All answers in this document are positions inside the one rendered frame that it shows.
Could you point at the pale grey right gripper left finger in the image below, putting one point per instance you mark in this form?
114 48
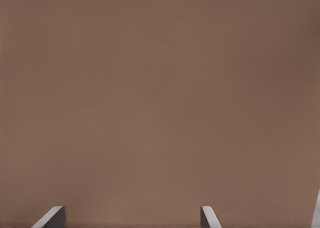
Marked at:
54 218

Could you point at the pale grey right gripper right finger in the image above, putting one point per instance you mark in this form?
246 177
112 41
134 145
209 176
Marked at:
209 219

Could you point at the silver frame post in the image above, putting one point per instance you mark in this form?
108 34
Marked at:
317 210

